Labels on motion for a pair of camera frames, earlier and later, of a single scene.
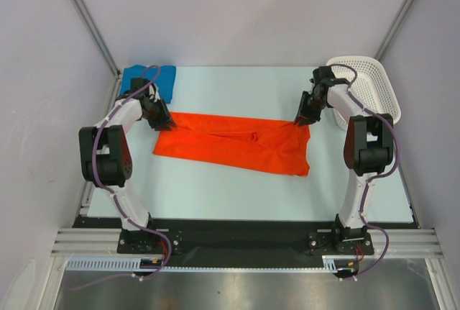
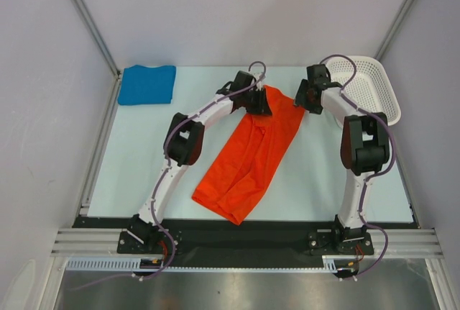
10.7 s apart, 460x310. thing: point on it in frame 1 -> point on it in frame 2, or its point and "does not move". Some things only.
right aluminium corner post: x=405 y=11 does not move
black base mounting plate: x=244 y=237 does not move
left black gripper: x=165 y=120 -> x=261 y=106
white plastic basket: x=369 y=86 does not move
